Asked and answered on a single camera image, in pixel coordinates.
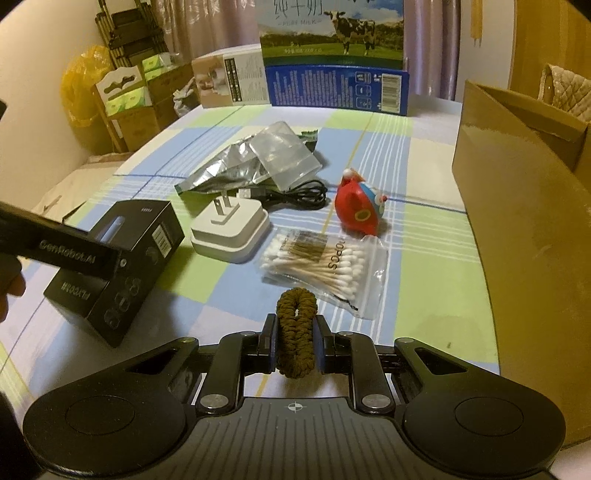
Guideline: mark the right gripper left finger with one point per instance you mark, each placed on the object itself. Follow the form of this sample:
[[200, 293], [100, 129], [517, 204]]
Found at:
[[230, 361]]

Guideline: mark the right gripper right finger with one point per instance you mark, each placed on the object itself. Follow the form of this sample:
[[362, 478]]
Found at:
[[364, 363]]

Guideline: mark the brown hair scrunchie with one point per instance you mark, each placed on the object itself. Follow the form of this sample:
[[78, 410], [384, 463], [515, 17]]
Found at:
[[296, 311]]

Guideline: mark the black Flyco shaver box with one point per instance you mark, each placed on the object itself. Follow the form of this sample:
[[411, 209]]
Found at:
[[148, 233]]

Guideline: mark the silver green foil pouch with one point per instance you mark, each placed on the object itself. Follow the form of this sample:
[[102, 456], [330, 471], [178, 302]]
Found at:
[[234, 167]]

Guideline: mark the clear plastic cup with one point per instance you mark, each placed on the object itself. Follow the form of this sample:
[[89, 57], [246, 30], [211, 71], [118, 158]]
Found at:
[[284, 156]]

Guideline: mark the person's left hand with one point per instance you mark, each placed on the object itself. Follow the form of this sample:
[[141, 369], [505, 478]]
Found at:
[[12, 282]]

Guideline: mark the bag of cotton swabs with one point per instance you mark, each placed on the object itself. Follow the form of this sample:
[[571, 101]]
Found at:
[[348, 272]]

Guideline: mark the white power adapter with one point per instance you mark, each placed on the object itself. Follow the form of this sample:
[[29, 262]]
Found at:
[[229, 228]]

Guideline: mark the yellow plastic bag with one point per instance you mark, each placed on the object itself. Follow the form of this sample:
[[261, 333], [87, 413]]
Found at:
[[77, 81]]

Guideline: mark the checkered bed sheet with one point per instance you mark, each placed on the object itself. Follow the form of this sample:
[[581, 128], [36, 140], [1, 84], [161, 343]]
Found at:
[[433, 283]]

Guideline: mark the red toy figure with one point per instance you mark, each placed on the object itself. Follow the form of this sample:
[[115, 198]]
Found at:
[[359, 206]]

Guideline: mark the cardboard boxes with tissue packs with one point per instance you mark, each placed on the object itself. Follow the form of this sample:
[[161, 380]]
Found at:
[[136, 103]]

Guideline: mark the crumpled plastic bag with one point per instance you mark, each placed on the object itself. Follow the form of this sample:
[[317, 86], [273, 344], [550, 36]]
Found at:
[[186, 98]]

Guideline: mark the black folding rack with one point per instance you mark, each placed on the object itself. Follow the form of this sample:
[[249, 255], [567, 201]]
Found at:
[[130, 35]]

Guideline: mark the brown cardboard box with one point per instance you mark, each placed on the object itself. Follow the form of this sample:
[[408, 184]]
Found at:
[[523, 171]]

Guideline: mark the white brown product box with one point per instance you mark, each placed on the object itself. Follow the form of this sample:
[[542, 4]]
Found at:
[[233, 76]]

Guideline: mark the blue flat box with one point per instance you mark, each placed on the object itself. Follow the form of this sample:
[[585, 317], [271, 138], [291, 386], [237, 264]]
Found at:
[[357, 88]]

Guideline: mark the milk carton gift box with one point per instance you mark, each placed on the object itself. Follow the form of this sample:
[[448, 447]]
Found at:
[[364, 33]]

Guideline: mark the pink curtain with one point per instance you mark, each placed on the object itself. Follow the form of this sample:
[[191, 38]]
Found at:
[[432, 36]]

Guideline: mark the quilted beige chair cover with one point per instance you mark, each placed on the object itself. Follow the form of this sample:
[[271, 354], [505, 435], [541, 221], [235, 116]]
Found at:
[[566, 90]]

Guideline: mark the wooden door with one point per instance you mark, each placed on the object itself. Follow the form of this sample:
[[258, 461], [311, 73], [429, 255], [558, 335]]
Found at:
[[547, 32]]

